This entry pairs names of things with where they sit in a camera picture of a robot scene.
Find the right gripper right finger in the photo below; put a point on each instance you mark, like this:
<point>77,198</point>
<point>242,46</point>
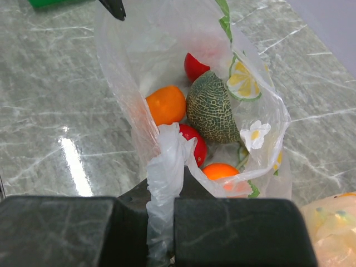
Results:
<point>211,231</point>

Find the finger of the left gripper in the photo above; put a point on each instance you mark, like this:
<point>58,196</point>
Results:
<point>115,7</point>

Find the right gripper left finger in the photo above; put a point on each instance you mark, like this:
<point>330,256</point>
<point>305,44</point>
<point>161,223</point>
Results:
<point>75,231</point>

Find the orange fake tangerine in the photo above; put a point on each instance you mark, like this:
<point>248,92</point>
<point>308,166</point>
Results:
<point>217,171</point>

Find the red fake apple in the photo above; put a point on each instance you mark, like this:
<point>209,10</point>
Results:
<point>193,68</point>
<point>200,151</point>

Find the clear lemon-print plastic bag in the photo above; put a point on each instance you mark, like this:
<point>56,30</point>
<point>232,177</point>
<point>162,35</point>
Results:
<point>145,53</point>

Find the orange fake persimmon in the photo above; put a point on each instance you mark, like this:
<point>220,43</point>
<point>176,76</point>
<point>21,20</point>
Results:
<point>167,105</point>

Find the green fake melon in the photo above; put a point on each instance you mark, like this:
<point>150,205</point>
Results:
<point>208,110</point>

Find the orange tied plastic bag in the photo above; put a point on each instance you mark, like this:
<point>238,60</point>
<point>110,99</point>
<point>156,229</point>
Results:
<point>331,227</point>

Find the green plastic tray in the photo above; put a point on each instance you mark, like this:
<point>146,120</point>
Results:
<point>47,3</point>

